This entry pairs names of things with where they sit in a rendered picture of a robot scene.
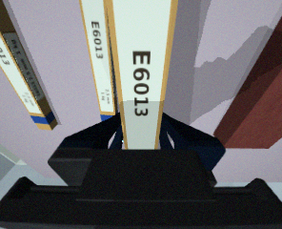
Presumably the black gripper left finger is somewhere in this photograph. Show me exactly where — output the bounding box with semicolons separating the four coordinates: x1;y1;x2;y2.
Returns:
57;112;124;149

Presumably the dark red rectangular block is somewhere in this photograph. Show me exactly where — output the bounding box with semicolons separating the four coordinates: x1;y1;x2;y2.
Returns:
213;17;282;149

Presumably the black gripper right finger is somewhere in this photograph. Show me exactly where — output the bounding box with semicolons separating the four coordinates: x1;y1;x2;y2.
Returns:
159;113;226;171

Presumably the tan box with blue bands and white label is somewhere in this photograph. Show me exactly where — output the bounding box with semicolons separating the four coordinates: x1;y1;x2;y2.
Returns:
79;0;118;121

